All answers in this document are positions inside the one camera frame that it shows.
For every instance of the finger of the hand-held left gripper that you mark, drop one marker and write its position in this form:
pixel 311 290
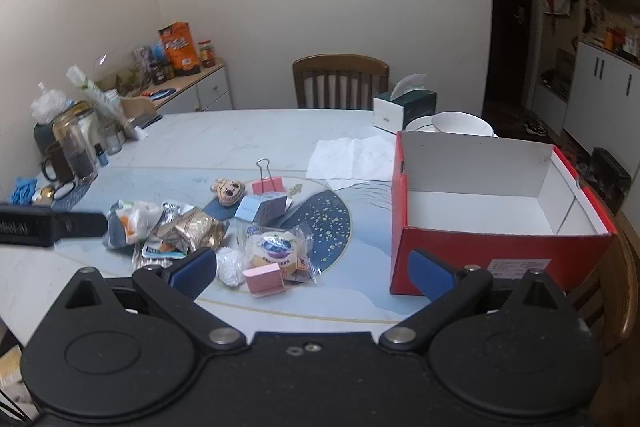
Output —
pixel 80 225

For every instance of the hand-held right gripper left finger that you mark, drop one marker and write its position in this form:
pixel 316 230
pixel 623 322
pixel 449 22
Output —
pixel 192 274

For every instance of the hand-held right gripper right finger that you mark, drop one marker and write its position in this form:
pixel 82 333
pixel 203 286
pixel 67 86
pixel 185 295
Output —
pixel 430 274

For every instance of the white ball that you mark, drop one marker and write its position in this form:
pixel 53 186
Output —
pixel 230 267

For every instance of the cotton swab bag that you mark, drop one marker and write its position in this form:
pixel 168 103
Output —
pixel 150 262

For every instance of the gold snack packet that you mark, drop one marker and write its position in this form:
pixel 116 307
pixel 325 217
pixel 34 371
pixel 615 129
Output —
pixel 200 227

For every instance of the white orange snack packet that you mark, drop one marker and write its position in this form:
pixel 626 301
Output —
pixel 130 222

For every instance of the silver chicken sausage packet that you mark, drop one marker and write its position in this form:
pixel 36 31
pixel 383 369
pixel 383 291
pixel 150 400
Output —
pixel 172 212

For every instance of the pink sticky note block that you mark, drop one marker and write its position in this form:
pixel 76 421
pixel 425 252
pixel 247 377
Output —
pixel 262 279

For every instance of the red cardboard shoe box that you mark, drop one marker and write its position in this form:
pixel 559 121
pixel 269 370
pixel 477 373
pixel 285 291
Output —
pixel 500 252

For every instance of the blueberry pastry packet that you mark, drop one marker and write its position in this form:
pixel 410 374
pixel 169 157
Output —
pixel 275 247

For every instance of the light blue small carton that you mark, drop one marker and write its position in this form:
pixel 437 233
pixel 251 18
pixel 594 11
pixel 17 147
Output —
pixel 260 208

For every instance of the pink binder clip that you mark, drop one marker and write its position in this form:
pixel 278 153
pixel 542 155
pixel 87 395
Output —
pixel 267 187

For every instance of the white marble desktop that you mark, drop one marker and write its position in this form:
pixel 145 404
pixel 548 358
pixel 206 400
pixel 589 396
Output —
pixel 225 142

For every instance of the blue cloth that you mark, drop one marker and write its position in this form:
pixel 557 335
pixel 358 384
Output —
pixel 24 191

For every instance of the dark mug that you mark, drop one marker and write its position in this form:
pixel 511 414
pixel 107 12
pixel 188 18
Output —
pixel 52 164

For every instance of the glass pitcher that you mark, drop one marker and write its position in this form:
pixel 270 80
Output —
pixel 75 147

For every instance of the white plastic bag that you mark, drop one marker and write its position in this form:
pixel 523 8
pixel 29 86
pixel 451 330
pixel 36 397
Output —
pixel 47 104

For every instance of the plastic wrapped white flower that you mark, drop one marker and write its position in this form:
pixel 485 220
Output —
pixel 100 99

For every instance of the white paper napkin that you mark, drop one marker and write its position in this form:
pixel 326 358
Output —
pixel 350 157

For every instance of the stack of white plates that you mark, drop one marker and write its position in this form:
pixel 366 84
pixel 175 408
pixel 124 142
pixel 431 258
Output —
pixel 417 124

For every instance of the white bowl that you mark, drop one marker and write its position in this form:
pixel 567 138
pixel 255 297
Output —
pixel 460 122

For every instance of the green tissue box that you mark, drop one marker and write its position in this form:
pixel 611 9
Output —
pixel 387 114

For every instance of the pair of sneakers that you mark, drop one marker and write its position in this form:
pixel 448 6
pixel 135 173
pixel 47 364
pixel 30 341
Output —
pixel 535 126

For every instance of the white wooden sideboard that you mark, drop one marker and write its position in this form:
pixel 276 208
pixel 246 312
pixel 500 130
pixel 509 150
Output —
pixel 210 89

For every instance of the orange snack bag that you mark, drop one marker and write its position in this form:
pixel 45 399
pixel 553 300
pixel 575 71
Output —
pixel 180 49

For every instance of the black shoe rack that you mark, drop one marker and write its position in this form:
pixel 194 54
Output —
pixel 610 177

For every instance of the red lid jar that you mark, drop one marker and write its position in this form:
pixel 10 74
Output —
pixel 207 55

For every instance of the wooden slatted chair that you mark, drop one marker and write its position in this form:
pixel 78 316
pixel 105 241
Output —
pixel 340 64

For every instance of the white lower cabinet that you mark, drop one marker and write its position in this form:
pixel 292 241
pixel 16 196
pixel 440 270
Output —
pixel 600 107

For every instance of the dark wooden door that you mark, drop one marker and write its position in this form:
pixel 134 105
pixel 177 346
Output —
pixel 507 7

